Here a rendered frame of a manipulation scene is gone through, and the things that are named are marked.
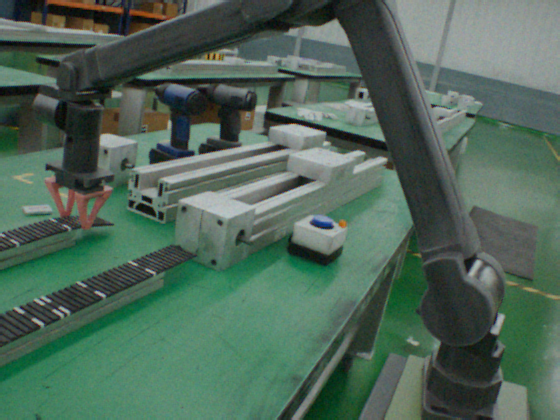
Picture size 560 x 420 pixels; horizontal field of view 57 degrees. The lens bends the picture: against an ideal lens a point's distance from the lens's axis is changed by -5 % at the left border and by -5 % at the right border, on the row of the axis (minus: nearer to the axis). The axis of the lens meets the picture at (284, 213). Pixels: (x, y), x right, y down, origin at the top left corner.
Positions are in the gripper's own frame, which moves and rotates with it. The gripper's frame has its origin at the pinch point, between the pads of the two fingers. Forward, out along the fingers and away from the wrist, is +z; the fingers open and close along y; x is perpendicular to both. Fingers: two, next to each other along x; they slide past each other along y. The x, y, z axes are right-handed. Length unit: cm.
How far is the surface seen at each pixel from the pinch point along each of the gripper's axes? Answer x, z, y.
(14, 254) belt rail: 13.8, 1.8, -1.8
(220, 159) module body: -46.4, -4.0, 2.1
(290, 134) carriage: -75, -9, -1
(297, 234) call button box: -26.0, -1.1, -29.4
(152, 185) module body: -22.0, -1.6, 2.1
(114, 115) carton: -223, 43, 204
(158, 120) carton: -250, 44, 186
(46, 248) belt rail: 8.0, 2.3, -2.2
